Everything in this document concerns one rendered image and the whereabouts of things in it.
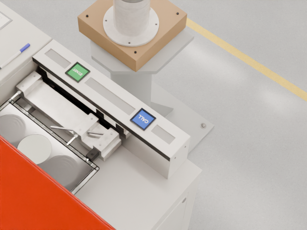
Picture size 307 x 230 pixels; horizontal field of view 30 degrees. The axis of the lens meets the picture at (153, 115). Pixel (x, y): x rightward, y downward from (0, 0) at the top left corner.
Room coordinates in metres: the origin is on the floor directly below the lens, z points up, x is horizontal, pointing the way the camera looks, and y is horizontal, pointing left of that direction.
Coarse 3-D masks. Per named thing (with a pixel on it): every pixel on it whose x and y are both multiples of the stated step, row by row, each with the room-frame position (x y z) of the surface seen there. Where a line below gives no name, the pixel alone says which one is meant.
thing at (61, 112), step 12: (36, 96) 0.98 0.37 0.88; (48, 96) 0.98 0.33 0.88; (60, 96) 0.99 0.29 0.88; (36, 108) 0.95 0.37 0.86; (48, 108) 0.94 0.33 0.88; (60, 108) 0.94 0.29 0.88; (72, 108) 0.95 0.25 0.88; (60, 120) 0.90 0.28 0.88; (72, 120) 0.90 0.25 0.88; (72, 132) 0.86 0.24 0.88; (84, 144) 0.83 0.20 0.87; (120, 144) 0.84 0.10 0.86; (108, 156) 0.80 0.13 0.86
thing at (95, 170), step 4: (96, 168) 0.73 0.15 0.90; (92, 172) 0.72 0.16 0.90; (96, 172) 0.72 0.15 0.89; (88, 176) 0.71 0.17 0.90; (92, 176) 0.71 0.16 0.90; (84, 180) 0.69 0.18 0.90; (88, 180) 0.70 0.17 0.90; (80, 184) 0.68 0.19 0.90; (84, 184) 0.68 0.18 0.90; (76, 188) 0.67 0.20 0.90; (80, 188) 0.67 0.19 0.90; (72, 192) 0.65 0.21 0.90; (76, 192) 0.66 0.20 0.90
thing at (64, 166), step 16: (0, 112) 0.90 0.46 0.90; (16, 112) 0.91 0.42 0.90; (0, 128) 0.85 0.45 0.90; (16, 128) 0.85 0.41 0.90; (32, 128) 0.85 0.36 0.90; (16, 144) 0.80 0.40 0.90; (48, 160) 0.75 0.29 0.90; (64, 160) 0.75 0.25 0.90; (80, 160) 0.76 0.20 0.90; (64, 176) 0.70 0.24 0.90; (80, 176) 0.71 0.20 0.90
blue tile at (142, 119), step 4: (140, 112) 0.89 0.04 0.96; (144, 112) 0.89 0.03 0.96; (136, 116) 0.88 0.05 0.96; (140, 116) 0.88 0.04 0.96; (144, 116) 0.88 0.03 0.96; (148, 116) 0.88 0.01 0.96; (136, 120) 0.86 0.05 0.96; (140, 120) 0.86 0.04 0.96; (144, 120) 0.87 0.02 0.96; (148, 120) 0.87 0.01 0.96; (140, 124) 0.85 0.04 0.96; (144, 124) 0.85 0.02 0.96
